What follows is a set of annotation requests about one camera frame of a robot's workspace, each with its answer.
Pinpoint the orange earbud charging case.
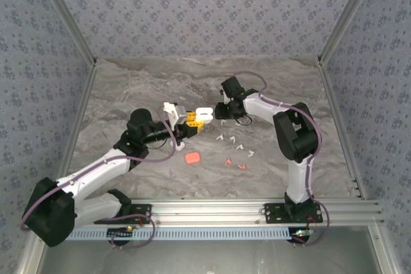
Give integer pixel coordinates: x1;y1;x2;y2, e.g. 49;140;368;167
184;151;201;166

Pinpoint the small black controller board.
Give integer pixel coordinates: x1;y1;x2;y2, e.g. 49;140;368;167
107;226;134;240
290;228;317;243

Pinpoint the grey metal sheet panel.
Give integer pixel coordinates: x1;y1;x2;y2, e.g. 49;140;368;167
41;238;383;274

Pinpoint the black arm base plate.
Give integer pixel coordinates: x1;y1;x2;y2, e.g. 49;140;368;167
264;202;324;225
93;203;152;225

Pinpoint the aluminium front rail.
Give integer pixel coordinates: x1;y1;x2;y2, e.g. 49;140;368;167
75;196;385;227

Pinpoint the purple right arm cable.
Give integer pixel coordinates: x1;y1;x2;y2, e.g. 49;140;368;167
232;71;331;248

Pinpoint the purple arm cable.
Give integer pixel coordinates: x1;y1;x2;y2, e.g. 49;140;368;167
232;71;331;248
19;107;180;250

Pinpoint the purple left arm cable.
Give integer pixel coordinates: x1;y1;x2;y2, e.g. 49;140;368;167
19;107;180;250

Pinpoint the light blue slotted cable duct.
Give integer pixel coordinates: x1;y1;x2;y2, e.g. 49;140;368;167
66;227;293;241

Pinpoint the aluminium corner post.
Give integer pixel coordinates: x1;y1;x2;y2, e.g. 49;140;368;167
31;0;98;69
317;0;385;68

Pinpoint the aluminium lower frame bar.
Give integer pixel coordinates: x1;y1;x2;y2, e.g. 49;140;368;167
367;225;402;274
15;241;48;274

